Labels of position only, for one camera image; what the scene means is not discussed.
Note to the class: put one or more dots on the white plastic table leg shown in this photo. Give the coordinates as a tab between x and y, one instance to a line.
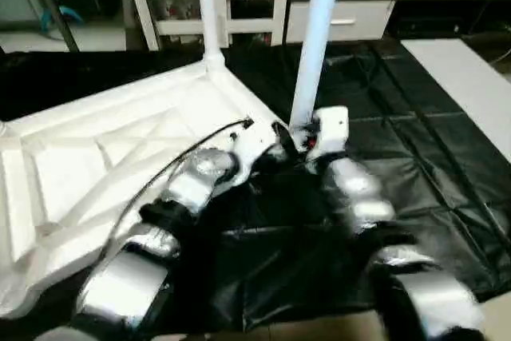
211	9
315	37

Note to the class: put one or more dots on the white plastic table top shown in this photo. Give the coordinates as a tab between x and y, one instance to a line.
96	149

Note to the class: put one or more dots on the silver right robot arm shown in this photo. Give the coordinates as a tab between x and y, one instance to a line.
375	213

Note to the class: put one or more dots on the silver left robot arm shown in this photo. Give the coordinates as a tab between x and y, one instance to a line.
168	213

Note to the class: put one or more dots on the black work mat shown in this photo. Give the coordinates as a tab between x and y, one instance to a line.
415	149

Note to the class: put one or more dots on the white drawer unit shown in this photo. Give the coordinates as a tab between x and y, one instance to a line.
359	20

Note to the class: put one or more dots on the white flat board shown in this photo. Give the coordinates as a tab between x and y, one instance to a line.
471	85

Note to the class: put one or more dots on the blue floor stand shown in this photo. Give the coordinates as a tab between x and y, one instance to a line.
65	17

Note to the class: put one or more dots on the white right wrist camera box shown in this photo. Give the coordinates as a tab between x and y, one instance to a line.
327	133

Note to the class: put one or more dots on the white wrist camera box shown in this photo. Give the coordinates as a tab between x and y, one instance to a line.
257	145
327	133

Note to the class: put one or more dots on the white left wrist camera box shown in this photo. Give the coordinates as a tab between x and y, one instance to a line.
257	145

